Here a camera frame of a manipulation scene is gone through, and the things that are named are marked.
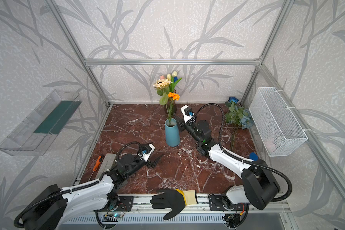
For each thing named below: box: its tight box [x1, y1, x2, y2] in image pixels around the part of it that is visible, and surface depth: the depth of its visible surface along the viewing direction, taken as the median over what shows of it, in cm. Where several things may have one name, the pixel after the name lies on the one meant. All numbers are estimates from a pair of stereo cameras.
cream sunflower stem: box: [152, 78, 173, 125], surface depth 74 cm
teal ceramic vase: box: [164, 117, 181, 148], surface depth 86 cm
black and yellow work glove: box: [149, 188, 198, 220], surface depth 75 cm
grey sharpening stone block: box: [95, 153, 117, 180], surface depth 87 cm
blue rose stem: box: [228, 96, 240, 106], surface depth 113 cm
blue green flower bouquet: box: [224, 96, 254, 152], surface depth 104 cm
